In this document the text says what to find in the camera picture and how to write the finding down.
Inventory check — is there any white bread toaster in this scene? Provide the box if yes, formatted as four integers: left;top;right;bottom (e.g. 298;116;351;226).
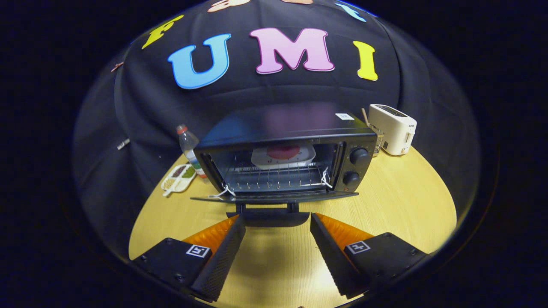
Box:
368;104;417;156

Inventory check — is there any clear plastic water bottle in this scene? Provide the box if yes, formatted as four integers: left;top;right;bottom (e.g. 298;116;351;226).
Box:
176;124;209;183

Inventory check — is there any metal wire holder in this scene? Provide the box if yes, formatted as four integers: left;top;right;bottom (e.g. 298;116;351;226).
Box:
368;123;384;158

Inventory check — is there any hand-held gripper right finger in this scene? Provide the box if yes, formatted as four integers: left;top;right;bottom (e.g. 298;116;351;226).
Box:
310;213;429;300

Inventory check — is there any pink ham slice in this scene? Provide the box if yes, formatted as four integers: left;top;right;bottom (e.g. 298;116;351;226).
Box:
266;144;300;161

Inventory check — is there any black backdrop cloth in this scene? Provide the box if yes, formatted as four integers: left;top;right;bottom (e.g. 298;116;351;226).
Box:
72;0;480;257

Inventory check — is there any white square plate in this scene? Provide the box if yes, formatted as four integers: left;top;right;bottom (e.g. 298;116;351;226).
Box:
251;143;316;170

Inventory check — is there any divided white snack dish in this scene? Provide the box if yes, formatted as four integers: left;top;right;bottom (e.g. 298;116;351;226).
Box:
161;164;197;197

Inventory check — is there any black toaster oven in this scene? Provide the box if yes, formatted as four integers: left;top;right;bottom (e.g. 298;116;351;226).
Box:
191;102;378;228

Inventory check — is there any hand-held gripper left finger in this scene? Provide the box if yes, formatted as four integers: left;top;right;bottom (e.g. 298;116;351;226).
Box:
131;214;247;302

